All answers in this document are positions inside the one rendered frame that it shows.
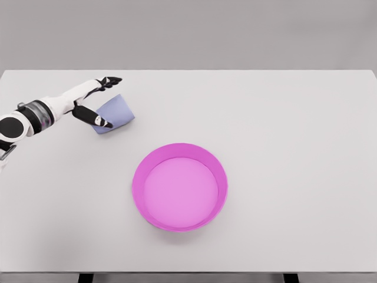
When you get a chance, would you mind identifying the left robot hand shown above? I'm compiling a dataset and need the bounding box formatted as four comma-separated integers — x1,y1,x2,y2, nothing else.
60,76,123,129

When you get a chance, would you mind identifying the light blue cup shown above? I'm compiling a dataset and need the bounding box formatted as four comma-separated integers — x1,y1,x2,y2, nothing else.
90,93,137,136

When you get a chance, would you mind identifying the pink round plate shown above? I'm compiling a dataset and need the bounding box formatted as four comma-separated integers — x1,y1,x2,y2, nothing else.
131,142,229,233

